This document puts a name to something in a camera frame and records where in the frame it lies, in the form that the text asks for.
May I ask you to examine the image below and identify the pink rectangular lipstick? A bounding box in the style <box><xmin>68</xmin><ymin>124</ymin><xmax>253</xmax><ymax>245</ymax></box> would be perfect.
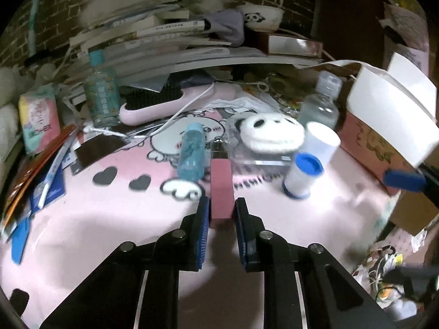
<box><xmin>210</xmin><ymin>137</ymin><xmax>234</xmax><ymax>229</ymax></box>

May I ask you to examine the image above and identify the teal spray bottle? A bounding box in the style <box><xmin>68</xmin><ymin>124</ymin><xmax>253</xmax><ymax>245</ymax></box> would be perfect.
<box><xmin>177</xmin><ymin>123</ymin><xmax>205</xmax><ymax>183</ymax></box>

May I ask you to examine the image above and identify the white bottle blue cap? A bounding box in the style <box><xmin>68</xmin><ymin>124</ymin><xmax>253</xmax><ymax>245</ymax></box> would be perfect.
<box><xmin>282</xmin><ymin>152</ymin><xmax>324</xmax><ymax>199</ymax></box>

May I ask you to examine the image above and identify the white open cardboard box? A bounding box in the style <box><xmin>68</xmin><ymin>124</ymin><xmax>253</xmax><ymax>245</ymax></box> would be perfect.
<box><xmin>345</xmin><ymin>51</ymin><xmax>439</xmax><ymax>169</ymax></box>

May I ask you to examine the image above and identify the clear plastic case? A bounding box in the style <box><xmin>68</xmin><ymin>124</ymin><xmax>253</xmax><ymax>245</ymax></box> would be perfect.
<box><xmin>226</xmin><ymin>112</ymin><xmax>302</xmax><ymax>167</ymax></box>

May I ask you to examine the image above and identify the panda plush pouch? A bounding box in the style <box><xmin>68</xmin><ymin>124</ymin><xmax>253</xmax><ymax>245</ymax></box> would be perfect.
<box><xmin>240</xmin><ymin>113</ymin><xmax>304</xmax><ymax>155</ymax></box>

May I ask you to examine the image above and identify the white cylindrical container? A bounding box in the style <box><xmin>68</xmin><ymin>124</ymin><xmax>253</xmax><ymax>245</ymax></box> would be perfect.
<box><xmin>301</xmin><ymin>121</ymin><xmax>341</xmax><ymax>167</ymax></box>

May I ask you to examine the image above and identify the clear bottle with cap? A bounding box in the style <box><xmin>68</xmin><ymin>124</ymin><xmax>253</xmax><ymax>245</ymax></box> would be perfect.
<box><xmin>297</xmin><ymin>70</ymin><xmax>342</xmax><ymax>129</ymax></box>

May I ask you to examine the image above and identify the small black square card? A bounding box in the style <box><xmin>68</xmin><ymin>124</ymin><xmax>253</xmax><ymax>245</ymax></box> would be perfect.
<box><xmin>74</xmin><ymin>134</ymin><xmax>126</xmax><ymax>173</ymax></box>

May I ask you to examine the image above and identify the pink hair brush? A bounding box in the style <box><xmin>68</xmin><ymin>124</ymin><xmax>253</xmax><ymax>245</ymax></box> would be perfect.
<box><xmin>119</xmin><ymin>82</ymin><xmax>242</xmax><ymax>126</ymax></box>

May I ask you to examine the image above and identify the pink hanging organizer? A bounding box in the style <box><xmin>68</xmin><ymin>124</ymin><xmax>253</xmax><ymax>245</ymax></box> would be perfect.
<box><xmin>379</xmin><ymin>0</ymin><xmax>430</xmax><ymax>75</ymax></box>

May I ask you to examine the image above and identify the blue booklet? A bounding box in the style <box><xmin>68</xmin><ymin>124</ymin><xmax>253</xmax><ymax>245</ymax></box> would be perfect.
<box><xmin>30</xmin><ymin>168</ymin><xmax>66</xmax><ymax>214</ymax></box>

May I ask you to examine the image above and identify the white blue pen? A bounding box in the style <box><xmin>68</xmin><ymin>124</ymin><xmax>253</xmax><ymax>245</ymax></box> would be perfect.
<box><xmin>37</xmin><ymin>133</ymin><xmax>76</xmax><ymax>209</ymax></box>

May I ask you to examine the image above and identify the teal capped drink bottle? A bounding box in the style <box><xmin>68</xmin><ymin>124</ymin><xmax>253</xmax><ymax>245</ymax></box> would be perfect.
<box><xmin>83</xmin><ymin>50</ymin><xmax>120</xmax><ymax>128</ymax></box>

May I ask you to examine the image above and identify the blue plastic tag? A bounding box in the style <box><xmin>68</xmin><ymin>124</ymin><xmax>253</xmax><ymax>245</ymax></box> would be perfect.
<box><xmin>11</xmin><ymin>218</ymin><xmax>31</xmax><ymax>264</ymax></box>

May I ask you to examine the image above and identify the orange pencils bundle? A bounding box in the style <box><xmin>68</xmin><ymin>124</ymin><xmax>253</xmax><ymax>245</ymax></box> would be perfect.
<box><xmin>1</xmin><ymin>124</ymin><xmax>77</xmax><ymax>228</ymax></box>

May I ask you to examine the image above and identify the brown book box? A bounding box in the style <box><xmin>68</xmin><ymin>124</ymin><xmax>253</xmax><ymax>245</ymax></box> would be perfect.
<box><xmin>268</xmin><ymin>35</ymin><xmax>323</xmax><ymax>58</ymax></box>

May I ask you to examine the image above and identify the stack of books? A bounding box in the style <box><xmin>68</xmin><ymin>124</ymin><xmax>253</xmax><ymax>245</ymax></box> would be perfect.
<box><xmin>64</xmin><ymin>0</ymin><xmax>327</xmax><ymax>97</ymax></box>

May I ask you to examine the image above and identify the Kotex pad pack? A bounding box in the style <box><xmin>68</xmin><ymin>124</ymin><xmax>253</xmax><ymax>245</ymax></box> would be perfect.
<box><xmin>18</xmin><ymin>83</ymin><xmax>61</xmax><ymax>155</ymax></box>

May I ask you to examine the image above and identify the purple cloth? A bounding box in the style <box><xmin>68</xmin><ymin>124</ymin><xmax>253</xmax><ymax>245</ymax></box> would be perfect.
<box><xmin>203</xmin><ymin>9</ymin><xmax>245</xmax><ymax>47</ymax></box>

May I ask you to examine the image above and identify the panda ceramic bowl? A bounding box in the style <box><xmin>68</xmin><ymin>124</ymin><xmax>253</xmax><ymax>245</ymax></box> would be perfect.
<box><xmin>237</xmin><ymin>4</ymin><xmax>284</xmax><ymax>33</ymax></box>

